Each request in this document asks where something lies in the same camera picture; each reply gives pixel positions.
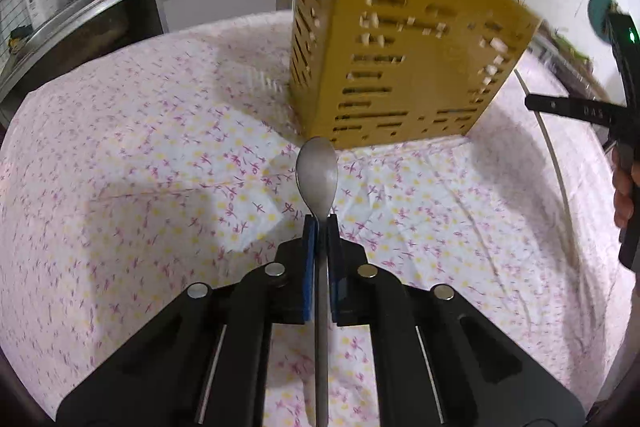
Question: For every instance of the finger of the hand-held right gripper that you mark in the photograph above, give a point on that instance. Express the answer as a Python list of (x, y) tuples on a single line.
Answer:
[(565, 106)]

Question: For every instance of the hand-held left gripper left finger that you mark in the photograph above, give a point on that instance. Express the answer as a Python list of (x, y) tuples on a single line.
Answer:
[(310, 267)]

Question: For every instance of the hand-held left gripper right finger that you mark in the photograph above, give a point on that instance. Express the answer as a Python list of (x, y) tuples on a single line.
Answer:
[(334, 267)]

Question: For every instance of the metal spoon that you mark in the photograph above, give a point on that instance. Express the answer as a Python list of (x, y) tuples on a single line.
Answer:
[(317, 172)]

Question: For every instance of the yellow slotted utensil holder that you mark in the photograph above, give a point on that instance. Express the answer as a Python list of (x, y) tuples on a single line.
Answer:
[(400, 7)]

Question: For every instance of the person's right hand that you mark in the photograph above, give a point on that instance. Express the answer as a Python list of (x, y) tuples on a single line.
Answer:
[(624, 197)]

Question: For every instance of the pink floral tablecloth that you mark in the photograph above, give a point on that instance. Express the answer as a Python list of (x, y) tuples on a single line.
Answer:
[(150, 157)]

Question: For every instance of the steel kitchen sink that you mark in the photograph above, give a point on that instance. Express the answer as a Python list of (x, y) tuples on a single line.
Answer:
[(75, 37)]

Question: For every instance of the white plastic bottle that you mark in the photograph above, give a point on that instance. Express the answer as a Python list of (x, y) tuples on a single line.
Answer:
[(35, 4)]

